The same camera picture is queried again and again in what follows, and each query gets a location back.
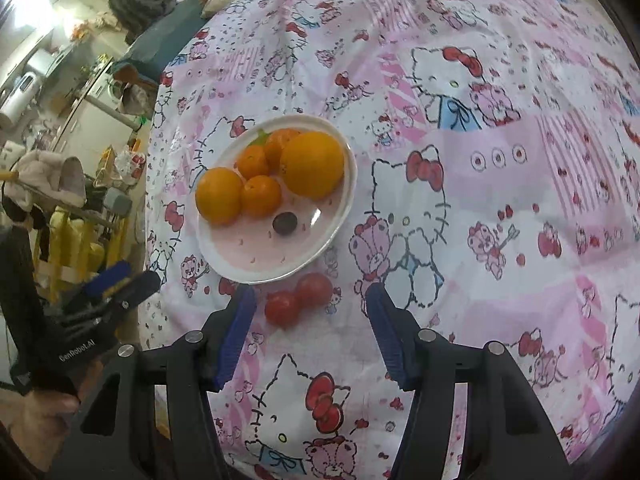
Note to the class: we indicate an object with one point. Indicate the person's left hand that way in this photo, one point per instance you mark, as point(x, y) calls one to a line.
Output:
point(42, 422)

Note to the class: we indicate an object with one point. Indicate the white plastic bag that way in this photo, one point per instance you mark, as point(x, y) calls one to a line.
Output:
point(129, 165)

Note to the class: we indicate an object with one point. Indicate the pile of clothes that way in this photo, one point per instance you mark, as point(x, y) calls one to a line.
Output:
point(165, 35)

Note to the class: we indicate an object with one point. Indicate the beige jacket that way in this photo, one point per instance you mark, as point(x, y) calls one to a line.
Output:
point(47, 177)

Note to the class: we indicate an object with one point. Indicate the small mandarin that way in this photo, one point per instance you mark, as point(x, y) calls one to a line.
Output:
point(251, 162)
point(277, 145)
point(261, 196)

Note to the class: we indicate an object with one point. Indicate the red tomato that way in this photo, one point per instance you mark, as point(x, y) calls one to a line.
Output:
point(315, 289)
point(281, 309)

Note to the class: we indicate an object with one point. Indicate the large orange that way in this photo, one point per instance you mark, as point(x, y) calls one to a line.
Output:
point(312, 162)

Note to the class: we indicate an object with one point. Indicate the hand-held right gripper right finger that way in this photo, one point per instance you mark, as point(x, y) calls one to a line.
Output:
point(395, 340)

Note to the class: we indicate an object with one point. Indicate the pink cartoon printed blanket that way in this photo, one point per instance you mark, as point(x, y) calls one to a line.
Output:
point(475, 210)

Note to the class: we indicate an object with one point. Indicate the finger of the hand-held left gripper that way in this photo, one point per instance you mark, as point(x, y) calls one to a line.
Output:
point(107, 280)
point(135, 292)

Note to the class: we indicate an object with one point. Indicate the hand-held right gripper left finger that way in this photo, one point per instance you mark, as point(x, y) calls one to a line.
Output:
point(235, 340)

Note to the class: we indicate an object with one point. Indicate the pink strawberry print plate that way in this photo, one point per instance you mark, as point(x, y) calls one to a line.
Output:
point(260, 255)

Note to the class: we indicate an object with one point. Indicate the yellow frame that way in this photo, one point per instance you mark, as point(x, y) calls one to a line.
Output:
point(75, 245)

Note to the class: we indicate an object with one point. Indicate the medium orange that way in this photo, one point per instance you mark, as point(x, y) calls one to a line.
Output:
point(219, 202)

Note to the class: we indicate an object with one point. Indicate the dark purple grape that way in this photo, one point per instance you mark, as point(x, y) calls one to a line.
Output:
point(285, 222)

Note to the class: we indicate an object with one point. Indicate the grey box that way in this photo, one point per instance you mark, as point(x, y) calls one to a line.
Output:
point(117, 202)

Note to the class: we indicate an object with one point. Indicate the white kitchen appliance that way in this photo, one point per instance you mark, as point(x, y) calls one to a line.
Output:
point(20, 92)

